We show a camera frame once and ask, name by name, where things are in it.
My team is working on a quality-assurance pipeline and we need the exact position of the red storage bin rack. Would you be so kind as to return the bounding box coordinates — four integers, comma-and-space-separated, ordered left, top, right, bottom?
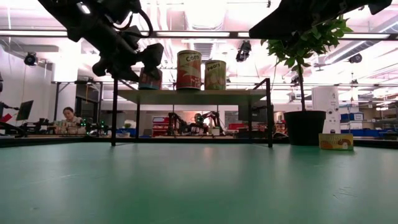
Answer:
151, 116, 170, 137

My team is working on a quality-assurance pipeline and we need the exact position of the white pillar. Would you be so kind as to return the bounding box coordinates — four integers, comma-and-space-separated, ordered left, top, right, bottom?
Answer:
312, 86, 340, 134

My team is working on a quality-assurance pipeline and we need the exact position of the black plant pot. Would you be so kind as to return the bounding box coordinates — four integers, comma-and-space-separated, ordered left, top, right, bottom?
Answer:
283, 110, 326, 146

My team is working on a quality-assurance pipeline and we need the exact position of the black metal shelf table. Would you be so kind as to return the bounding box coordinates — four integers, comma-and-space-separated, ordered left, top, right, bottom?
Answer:
111, 77, 275, 149

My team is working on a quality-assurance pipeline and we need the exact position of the yellow black beans can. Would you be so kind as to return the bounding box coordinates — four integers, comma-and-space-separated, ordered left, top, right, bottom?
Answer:
138, 67, 163, 91

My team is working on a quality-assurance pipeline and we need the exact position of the small yellow box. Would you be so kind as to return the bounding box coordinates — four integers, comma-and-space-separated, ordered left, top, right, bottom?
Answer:
318, 133, 354, 151

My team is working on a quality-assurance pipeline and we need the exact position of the green leafy plant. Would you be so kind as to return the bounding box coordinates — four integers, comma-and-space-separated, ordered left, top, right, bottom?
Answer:
261, 17, 354, 112

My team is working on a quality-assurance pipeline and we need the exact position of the person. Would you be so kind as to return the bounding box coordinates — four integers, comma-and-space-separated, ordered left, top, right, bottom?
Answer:
54, 106, 86, 135
192, 113, 205, 133

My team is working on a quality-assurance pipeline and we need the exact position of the black background rig frame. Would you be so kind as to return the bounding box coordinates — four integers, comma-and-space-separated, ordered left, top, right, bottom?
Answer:
51, 80, 103, 134

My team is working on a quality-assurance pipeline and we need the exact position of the blue storage bins shelf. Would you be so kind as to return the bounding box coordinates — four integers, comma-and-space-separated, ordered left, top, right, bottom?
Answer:
340, 112, 398, 138

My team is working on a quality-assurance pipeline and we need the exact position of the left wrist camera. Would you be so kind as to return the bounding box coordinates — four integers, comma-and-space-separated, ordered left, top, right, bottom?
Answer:
122, 26, 147, 45

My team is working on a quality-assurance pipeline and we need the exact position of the black ceiling spotlight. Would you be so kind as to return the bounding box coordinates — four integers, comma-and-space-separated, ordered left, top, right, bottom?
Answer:
348, 52, 363, 65
24, 52, 39, 67
235, 40, 252, 63

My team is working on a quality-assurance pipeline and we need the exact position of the pears can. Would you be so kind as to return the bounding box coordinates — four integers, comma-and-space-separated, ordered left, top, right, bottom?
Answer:
204, 60, 227, 91

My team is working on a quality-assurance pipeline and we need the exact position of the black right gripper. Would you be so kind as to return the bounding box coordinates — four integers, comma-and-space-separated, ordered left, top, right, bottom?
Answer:
248, 0, 393, 40

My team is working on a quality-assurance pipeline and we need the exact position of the green table mat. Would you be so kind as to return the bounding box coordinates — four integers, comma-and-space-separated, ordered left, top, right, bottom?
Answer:
0, 142, 398, 224

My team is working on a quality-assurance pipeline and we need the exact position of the red corn can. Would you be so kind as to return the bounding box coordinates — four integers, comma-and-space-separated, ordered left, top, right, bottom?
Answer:
176, 49, 203, 91

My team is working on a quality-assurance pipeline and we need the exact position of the black background monitor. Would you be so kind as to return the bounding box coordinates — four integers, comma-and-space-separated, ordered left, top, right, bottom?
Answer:
16, 100, 34, 121

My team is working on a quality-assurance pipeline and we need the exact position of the black metal table frame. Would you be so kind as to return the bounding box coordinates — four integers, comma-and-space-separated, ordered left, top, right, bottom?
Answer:
0, 136, 398, 149

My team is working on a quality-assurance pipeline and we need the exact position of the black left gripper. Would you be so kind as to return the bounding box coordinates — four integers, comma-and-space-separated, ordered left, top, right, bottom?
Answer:
91, 29, 165, 83

